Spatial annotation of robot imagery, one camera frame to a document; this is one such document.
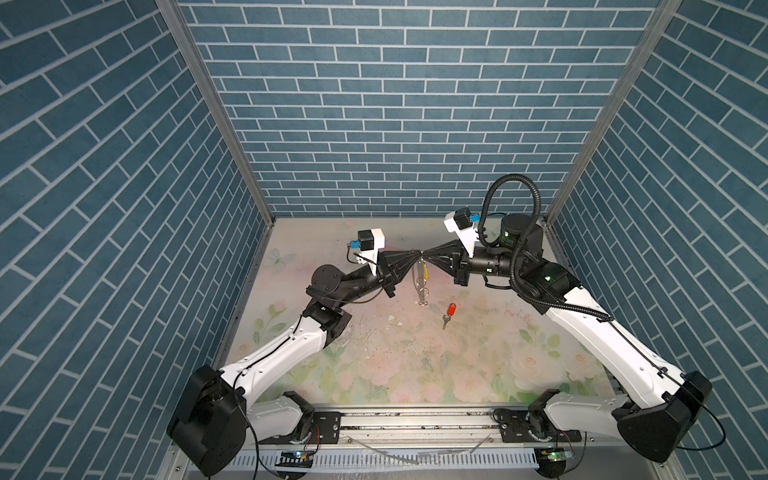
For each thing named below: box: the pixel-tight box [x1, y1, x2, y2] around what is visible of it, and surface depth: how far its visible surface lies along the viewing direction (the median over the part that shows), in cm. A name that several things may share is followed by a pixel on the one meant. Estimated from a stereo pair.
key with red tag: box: [442, 303, 457, 330], surface depth 96 cm
